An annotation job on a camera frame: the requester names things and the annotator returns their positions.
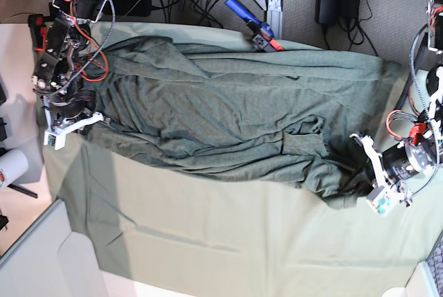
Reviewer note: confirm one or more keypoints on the black power brick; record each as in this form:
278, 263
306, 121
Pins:
133, 8

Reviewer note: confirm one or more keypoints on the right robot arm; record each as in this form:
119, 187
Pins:
68, 57

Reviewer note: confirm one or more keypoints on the blue orange bar clamp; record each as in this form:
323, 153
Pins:
263, 38

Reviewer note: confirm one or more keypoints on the green T-shirt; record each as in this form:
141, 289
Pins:
240, 116

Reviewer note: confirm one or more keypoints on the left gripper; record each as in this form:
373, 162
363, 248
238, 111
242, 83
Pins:
400, 162

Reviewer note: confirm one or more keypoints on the orange black corner clamp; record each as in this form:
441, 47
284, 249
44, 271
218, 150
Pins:
38, 30

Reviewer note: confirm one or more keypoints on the light green table cloth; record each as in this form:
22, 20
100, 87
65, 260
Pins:
250, 238

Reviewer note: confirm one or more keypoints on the white paper roll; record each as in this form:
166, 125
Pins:
13, 165

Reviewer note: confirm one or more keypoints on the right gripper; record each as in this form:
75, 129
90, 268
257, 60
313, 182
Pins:
72, 108

